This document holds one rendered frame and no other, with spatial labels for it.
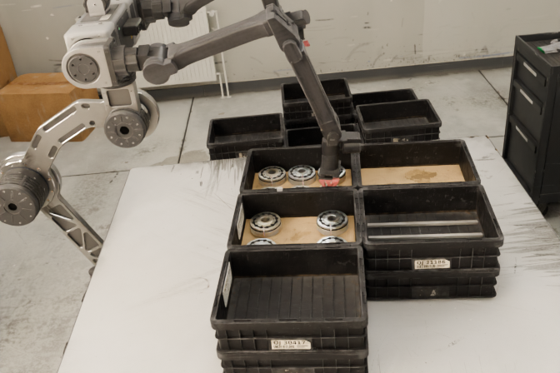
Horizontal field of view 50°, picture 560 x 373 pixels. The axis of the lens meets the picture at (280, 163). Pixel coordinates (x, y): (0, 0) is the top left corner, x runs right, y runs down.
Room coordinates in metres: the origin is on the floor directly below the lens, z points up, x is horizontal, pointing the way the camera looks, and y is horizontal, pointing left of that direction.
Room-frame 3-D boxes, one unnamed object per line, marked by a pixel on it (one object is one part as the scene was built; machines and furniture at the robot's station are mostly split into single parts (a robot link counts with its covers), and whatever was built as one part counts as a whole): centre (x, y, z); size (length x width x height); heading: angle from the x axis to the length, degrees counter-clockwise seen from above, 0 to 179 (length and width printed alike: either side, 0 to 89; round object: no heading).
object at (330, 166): (1.75, -0.17, 0.99); 0.10 x 0.07 x 0.07; 168
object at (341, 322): (1.24, 0.00, 0.92); 0.40 x 0.30 x 0.02; 83
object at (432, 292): (1.49, -0.43, 0.76); 0.40 x 0.30 x 0.12; 83
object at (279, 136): (2.85, 0.16, 0.37); 0.40 x 0.30 x 0.45; 89
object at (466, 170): (1.79, -0.46, 0.87); 0.40 x 0.30 x 0.11; 83
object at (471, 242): (1.49, -0.43, 0.92); 0.40 x 0.30 x 0.02; 83
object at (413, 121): (2.83, -0.64, 0.37); 0.40 x 0.30 x 0.45; 89
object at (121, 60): (1.66, 0.41, 1.45); 0.09 x 0.08 x 0.12; 179
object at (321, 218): (1.60, -0.15, 0.86); 0.10 x 0.10 x 0.01
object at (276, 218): (1.63, 0.07, 0.86); 0.10 x 0.10 x 0.01
